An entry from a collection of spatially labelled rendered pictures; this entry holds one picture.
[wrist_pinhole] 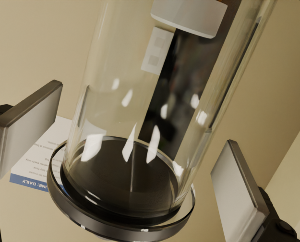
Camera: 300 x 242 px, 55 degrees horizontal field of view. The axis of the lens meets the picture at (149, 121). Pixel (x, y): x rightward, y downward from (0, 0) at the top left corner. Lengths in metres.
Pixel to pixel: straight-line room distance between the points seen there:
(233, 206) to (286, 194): 0.38
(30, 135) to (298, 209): 0.42
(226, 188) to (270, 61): 0.69
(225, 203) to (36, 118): 0.11
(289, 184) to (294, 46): 0.43
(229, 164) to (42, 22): 0.70
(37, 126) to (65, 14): 0.64
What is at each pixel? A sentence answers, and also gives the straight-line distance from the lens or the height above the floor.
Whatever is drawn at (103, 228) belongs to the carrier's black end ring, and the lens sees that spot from 0.18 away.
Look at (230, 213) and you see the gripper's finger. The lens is 0.16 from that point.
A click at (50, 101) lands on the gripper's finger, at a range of 0.18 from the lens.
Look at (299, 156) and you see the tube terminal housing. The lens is 0.53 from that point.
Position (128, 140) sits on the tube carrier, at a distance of 0.15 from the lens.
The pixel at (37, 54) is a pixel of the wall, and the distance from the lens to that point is 0.84.
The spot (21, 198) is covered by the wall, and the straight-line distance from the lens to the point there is 1.07.
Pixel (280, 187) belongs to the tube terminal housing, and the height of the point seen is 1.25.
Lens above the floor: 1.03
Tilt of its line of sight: 22 degrees up
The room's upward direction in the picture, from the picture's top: 160 degrees counter-clockwise
